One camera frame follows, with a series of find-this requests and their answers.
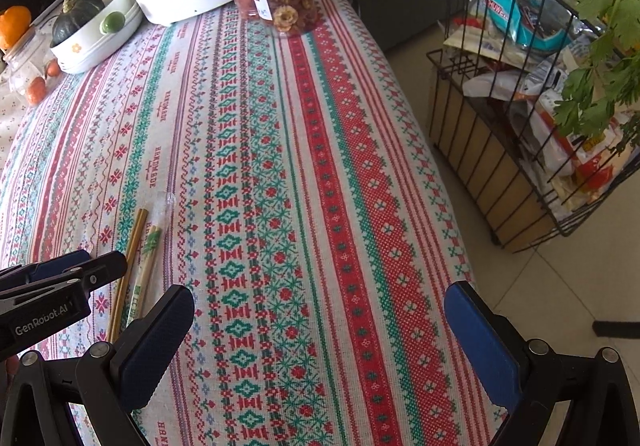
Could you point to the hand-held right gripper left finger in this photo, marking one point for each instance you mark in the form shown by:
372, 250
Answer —
150, 351

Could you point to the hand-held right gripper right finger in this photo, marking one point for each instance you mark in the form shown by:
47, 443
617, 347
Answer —
480, 351

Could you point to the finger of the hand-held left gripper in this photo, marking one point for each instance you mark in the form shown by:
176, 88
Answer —
50, 318
60, 260

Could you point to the brown bamboo chopstick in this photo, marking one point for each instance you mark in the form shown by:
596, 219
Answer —
131, 248
136, 256

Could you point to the green print disposable chopsticks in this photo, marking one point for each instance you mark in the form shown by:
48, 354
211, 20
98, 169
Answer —
147, 251

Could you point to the black bar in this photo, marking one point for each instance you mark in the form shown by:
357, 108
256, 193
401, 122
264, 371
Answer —
617, 329

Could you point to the white dotted cloth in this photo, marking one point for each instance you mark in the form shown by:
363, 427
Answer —
10, 113

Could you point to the small orange tomato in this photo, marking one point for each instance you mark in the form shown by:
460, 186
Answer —
53, 68
36, 91

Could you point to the red green patterned tablecloth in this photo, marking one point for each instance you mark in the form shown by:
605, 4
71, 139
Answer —
300, 226

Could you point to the clear glass jar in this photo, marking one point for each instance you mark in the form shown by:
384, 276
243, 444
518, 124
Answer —
25, 61

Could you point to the white flower print ceramic dish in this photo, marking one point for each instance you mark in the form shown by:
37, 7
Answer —
85, 53

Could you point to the orange fruit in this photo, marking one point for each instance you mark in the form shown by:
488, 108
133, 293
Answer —
14, 26

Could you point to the dark green pumpkin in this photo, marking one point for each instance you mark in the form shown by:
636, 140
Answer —
75, 21

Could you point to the small green fruit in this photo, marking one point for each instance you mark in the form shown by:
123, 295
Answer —
112, 22

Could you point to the pile of snack packets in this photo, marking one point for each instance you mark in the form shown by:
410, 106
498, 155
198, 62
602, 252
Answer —
520, 16

